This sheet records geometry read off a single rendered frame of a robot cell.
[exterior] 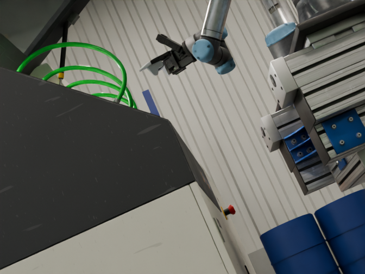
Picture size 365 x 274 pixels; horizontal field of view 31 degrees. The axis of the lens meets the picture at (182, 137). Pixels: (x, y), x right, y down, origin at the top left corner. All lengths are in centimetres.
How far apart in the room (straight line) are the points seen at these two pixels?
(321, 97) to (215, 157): 693
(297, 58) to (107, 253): 65
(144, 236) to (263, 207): 693
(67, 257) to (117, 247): 12
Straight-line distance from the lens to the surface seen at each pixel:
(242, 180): 845
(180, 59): 256
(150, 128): 157
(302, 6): 174
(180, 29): 912
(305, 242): 655
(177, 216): 152
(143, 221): 154
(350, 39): 168
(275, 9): 241
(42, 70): 247
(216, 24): 235
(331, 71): 165
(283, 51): 221
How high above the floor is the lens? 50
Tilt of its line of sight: 15 degrees up
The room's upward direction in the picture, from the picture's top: 24 degrees counter-clockwise
